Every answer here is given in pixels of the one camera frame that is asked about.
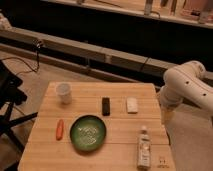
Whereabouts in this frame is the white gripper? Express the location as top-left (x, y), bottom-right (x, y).
top-left (159, 87), bottom-right (177, 125)

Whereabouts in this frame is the white ceramic cup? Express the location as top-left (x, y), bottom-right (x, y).
top-left (56, 83), bottom-right (71, 104)

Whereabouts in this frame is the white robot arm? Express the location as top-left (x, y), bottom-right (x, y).
top-left (158, 61), bottom-right (213, 124)

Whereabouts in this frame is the white sponge block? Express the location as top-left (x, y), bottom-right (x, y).
top-left (126, 97), bottom-right (138, 114)

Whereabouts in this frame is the small table label sticker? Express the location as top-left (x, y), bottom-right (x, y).
top-left (158, 156), bottom-right (167, 168)

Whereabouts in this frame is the clear plastic bottle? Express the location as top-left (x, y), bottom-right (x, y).
top-left (137, 126), bottom-right (151, 169)

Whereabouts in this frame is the black rectangular block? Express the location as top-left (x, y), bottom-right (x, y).
top-left (102, 97), bottom-right (110, 116)

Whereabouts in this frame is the green round plate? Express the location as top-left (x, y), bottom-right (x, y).
top-left (70, 115), bottom-right (107, 152)

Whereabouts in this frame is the orange carrot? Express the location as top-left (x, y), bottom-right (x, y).
top-left (56, 119), bottom-right (64, 140)

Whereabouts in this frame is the black chair base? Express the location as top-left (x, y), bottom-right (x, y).
top-left (0, 61), bottom-right (37, 152)

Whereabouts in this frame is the black cable on floor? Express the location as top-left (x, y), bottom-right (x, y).
top-left (0, 39), bottom-right (45, 75)

